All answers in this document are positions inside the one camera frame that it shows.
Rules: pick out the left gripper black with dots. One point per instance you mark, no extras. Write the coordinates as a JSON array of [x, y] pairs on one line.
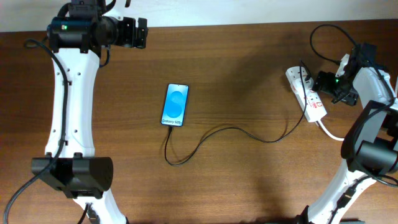
[[129, 40]]

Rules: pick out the white power strip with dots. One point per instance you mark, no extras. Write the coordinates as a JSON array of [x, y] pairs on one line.
[[309, 101]]

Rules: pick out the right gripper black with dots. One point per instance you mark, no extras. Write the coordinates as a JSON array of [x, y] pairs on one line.
[[321, 81]]

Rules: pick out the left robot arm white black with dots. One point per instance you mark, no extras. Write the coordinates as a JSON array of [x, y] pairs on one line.
[[77, 36]]

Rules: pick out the white charger plug adapter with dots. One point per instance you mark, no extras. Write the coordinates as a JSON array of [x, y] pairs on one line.
[[299, 84]]

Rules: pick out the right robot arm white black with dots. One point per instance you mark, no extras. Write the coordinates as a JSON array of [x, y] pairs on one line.
[[369, 149]]

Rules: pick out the blue screen Galaxy smartphone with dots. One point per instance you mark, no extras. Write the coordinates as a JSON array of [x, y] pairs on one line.
[[175, 104]]

